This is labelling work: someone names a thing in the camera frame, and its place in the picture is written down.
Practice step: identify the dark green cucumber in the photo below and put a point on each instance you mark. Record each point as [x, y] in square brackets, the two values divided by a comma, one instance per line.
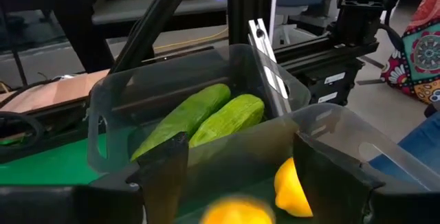
[192, 114]

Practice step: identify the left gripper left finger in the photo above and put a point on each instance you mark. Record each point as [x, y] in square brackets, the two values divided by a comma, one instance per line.
[165, 182]

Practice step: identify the black control box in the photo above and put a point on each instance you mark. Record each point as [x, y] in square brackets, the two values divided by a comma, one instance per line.
[340, 86]

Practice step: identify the light green cucumber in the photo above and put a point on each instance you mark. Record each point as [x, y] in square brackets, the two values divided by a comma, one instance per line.
[233, 117]

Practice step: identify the smoky grey plastic bin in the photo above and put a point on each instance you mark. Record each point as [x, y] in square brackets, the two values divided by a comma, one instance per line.
[326, 124]
[113, 97]

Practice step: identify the silver metal bracket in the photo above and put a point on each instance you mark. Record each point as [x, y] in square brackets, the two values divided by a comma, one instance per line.
[266, 55]

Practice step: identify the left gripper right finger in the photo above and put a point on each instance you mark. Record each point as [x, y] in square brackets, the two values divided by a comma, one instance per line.
[333, 189]

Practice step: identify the blue seat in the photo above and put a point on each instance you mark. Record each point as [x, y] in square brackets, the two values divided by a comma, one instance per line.
[419, 141]

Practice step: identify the patterned bean bag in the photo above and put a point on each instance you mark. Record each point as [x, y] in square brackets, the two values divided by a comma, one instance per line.
[423, 55]

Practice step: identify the dark grey desk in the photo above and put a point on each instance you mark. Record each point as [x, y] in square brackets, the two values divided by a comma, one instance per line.
[137, 11]

